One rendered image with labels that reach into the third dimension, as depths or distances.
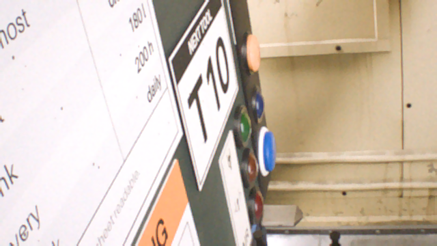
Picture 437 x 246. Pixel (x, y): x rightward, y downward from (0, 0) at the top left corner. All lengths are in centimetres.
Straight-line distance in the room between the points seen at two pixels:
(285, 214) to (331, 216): 46
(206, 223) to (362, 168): 105
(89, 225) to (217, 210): 14
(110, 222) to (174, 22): 10
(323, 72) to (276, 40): 12
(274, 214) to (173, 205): 74
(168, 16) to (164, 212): 8
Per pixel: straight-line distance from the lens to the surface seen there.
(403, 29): 115
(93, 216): 18
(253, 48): 37
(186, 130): 26
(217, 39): 31
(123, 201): 20
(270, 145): 41
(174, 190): 24
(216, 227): 31
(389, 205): 140
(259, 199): 39
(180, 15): 26
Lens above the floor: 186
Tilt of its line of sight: 28 degrees down
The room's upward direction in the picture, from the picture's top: 11 degrees counter-clockwise
